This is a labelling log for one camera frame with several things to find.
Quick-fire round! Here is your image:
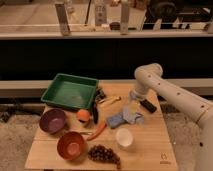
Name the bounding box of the dark grape bunch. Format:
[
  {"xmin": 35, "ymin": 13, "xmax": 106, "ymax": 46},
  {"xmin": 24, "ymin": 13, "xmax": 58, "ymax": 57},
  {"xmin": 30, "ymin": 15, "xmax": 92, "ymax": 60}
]
[{"xmin": 88, "ymin": 145, "xmax": 121, "ymax": 169}]

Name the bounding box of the purple bowl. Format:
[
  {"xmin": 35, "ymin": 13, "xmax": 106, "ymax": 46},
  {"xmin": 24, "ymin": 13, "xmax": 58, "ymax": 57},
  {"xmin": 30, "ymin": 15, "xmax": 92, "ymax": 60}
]
[{"xmin": 39, "ymin": 108, "xmax": 66, "ymax": 134}]

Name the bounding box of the orange carrot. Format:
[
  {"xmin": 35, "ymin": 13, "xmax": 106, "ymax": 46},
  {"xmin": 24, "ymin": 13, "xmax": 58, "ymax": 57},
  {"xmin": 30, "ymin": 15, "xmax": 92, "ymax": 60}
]
[{"xmin": 86, "ymin": 121, "xmax": 106, "ymax": 141}]

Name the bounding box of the white cup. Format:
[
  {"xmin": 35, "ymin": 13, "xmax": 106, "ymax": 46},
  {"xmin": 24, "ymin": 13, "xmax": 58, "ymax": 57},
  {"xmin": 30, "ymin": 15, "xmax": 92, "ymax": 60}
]
[{"xmin": 115, "ymin": 128, "xmax": 133, "ymax": 148}]

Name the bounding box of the orange fruit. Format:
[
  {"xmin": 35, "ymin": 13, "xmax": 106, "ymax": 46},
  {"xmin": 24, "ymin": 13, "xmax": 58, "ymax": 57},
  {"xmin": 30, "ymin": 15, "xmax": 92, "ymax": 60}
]
[{"xmin": 76, "ymin": 109, "xmax": 90, "ymax": 123}]

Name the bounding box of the green plastic tray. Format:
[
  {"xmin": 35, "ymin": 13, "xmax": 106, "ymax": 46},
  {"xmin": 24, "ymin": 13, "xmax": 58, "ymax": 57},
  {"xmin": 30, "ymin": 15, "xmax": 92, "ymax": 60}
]
[{"xmin": 41, "ymin": 73, "xmax": 98, "ymax": 109}]

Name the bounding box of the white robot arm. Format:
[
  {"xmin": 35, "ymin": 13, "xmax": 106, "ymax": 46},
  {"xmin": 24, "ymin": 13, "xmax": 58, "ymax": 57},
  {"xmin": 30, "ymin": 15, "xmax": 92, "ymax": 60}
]
[{"xmin": 132, "ymin": 63, "xmax": 213, "ymax": 171}]

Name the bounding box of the orange red bowl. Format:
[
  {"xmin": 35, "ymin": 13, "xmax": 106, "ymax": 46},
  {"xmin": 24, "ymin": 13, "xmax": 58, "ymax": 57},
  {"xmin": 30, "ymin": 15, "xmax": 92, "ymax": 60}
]
[{"xmin": 57, "ymin": 131, "xmax": 85, "ymax": 160}]

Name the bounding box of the black toy object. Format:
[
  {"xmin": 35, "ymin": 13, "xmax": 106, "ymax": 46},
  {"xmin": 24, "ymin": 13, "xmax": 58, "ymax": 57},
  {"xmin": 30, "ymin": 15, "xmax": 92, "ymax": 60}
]
[{"xmin": 95, "ymin": 88, "xmax": 106, "ymax": 102}]

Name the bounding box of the yellow banana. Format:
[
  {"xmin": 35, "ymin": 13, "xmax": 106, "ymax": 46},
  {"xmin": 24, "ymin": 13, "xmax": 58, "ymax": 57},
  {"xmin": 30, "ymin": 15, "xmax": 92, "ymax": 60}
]
[{"xmin": 99, "ymin": 96, "xmax": 121, "ymax": 107}]

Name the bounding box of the blue grey towel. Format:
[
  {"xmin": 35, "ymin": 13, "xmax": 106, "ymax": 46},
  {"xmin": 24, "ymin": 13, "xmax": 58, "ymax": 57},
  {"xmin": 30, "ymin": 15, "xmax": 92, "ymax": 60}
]
[{"xmin": 106, "ymin": 105, "xmax": 144, "ymax": 129}]

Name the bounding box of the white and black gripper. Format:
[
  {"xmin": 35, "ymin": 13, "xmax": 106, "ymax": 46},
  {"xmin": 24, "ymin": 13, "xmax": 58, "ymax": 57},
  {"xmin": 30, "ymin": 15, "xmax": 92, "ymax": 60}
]
[{"xmin": 129, "ymin": 90, "xmax": 157, "ymax": 113}]

